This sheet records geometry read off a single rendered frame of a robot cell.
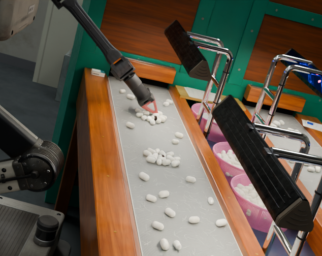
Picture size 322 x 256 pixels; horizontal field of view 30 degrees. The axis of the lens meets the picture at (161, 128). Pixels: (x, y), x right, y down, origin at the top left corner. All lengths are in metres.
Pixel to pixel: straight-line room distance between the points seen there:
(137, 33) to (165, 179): 1.03
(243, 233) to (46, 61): 3.28
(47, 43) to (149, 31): 2.01
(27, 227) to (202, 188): 0.59
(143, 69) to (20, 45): 2.41
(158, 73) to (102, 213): 1.31
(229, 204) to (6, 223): 0.73
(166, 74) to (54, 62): 2.06
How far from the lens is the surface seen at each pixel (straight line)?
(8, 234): 2.03
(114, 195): 1.77
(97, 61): 2.87
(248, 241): 1.76
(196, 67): 2.11
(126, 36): 2.86
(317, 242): 2.04
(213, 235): 1.78
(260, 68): 3.04
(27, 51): 5.11
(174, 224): 1.77
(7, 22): 1.64
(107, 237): 1.57
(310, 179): 2.44
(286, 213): 1.25
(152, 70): 2.85
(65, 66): 4.50
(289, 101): 3.07
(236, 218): 1.86
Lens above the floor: 1.58
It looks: 20 degrees down
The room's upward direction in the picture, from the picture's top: 16 degrees clockwise
